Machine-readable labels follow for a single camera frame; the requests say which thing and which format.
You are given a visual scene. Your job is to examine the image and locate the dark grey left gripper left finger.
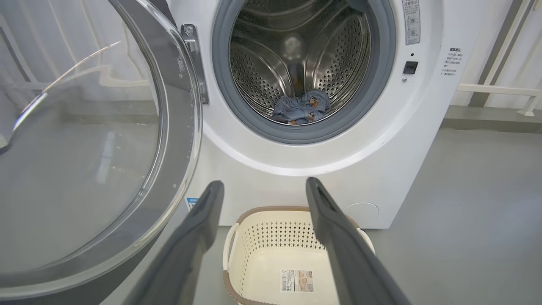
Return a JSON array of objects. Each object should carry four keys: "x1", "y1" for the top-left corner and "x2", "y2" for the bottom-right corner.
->
[{"x1": 123, "y1": 181, "x2": 224, "y2": 305}]

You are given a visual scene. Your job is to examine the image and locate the round black glass washer door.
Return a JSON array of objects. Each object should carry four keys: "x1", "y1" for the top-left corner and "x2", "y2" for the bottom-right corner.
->
[{"x1": 0, "y1": 0, "x2": 204, "y2": 305}]

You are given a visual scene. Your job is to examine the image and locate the blue bear-print garment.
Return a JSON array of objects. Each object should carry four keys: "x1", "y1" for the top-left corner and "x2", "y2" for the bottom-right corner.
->
[{"x1": 272, "y1": 90, "x2": 332, "y2": 125}]

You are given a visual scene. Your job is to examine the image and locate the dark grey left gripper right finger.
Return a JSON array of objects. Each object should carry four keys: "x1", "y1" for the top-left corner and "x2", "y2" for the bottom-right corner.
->
[{"x1": 305, "y1": 177, "x2": 411, "y2": 305}]

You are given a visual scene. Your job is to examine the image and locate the white front-load washing machine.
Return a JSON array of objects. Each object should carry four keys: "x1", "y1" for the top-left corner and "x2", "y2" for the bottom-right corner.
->
[{"x1": 165, "y1": 0, "x2": 483, "y2": 229}]

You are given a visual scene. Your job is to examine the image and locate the paper product label sticker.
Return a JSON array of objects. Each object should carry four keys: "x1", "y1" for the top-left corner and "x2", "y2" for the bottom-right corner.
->
[{"x1": 280, "y1": 269, "x2": 315, "y2": 293}]

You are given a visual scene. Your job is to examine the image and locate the cream perforated laundry basket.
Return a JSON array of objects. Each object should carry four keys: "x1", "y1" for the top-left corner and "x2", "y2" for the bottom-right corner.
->
[{"x1": 223, "y1": 206, "x2": 375, "y2": 305}]

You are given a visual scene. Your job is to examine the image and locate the white metal railing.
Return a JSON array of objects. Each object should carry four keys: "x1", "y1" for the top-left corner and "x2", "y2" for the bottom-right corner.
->
[{"x1": 456, "y1": 0, "x2": 542, "y2": 117}]

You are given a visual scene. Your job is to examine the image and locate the round white filter cover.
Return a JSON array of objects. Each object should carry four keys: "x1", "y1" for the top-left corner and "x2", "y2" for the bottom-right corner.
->
[{"x1": 342, "y1": 202, "x2": 379, "y2": 222}]

